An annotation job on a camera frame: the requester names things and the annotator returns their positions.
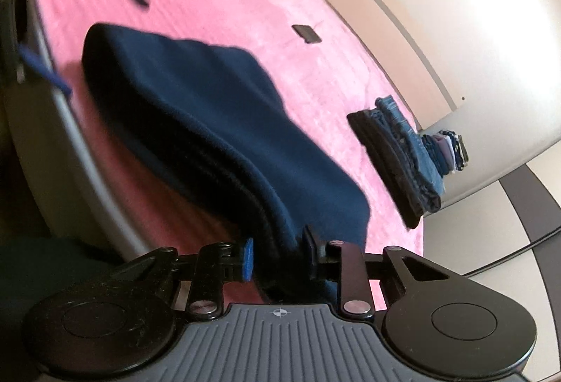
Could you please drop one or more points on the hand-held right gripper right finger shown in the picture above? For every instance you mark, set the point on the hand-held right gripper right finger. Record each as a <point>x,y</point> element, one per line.
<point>312,252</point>

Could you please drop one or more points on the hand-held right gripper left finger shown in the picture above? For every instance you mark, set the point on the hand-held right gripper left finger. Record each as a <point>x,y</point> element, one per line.
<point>248,259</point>

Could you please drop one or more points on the navy blue pants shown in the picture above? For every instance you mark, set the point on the navy blue pants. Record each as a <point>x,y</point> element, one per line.
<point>219,110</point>

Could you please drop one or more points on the stack of small folded clothes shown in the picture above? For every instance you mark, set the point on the stack of small folded clothes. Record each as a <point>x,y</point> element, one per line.
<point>447,149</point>

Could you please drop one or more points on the black folded garment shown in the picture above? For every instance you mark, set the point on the black folded garment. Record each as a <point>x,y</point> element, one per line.
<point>385,162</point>

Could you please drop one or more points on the folded blue jeans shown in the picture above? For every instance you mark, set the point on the folded blue jeans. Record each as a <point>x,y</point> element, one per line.
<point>416,149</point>

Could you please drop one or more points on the small dark flat object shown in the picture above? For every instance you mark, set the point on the small dark flat object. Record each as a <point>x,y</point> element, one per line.
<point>307,33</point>

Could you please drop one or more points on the grey bed frame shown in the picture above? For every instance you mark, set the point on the grey bed frame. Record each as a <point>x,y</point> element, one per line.
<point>57,154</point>

